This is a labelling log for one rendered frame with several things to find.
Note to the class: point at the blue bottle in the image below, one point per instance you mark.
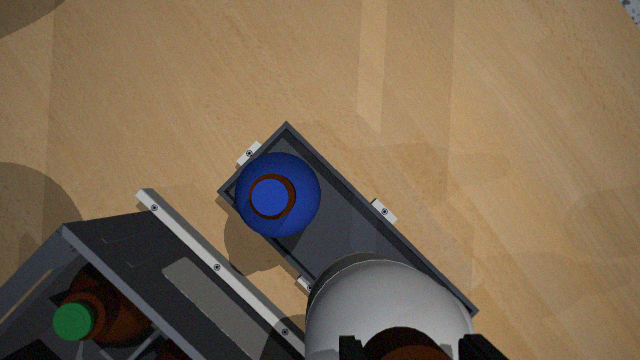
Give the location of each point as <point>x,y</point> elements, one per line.
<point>277,194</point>

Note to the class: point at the dark grey tray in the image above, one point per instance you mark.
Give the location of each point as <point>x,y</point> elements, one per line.
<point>346,221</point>

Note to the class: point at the white bottle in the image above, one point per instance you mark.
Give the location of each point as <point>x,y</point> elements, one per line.
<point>397,312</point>
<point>463,309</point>

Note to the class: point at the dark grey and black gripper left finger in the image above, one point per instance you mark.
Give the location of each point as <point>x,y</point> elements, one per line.
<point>350,349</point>

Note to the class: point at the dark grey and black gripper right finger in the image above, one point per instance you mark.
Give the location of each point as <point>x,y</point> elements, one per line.
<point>477,347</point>

